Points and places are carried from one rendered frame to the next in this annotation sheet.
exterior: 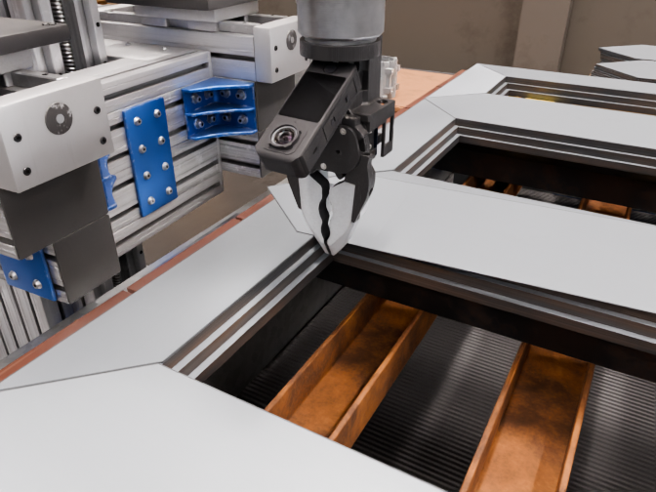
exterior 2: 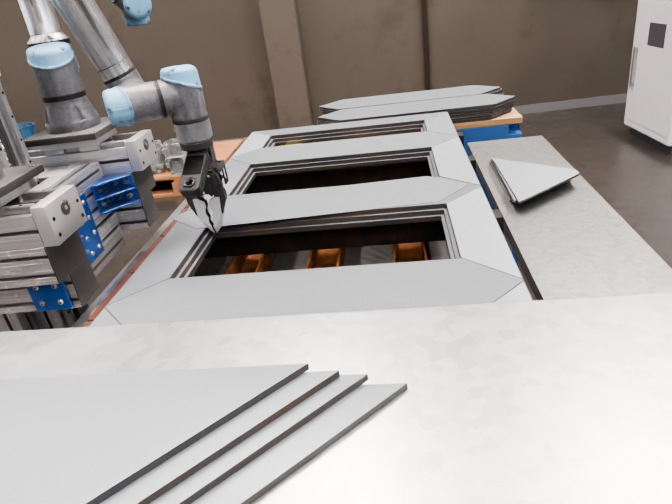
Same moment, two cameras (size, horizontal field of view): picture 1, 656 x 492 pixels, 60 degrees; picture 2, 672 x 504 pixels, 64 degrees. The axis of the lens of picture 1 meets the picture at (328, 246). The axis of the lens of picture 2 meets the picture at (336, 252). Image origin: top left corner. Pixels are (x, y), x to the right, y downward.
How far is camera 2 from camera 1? 69 cm
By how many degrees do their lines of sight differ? 19
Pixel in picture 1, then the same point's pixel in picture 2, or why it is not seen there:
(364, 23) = (205, 133)
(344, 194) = (215, 202)
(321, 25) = (189, 138)
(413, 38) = not seen: hidden behind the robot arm
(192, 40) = (85, 157)
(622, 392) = not seen: hidden behind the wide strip
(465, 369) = not seen: hidden behind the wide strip
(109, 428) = (165, 295)
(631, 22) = (348, 76)
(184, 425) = (191, 286)
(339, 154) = (209, 186)
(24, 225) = (57, 265)
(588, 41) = (325, 94)
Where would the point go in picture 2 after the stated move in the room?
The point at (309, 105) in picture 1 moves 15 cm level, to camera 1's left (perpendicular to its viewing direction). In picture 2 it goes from (194, 168) to (120, 186)
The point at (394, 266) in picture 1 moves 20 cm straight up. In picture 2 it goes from (245, 230) to (227, 149)
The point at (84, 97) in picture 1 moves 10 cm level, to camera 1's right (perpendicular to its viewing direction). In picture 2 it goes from (71, 195) to (118, 183)
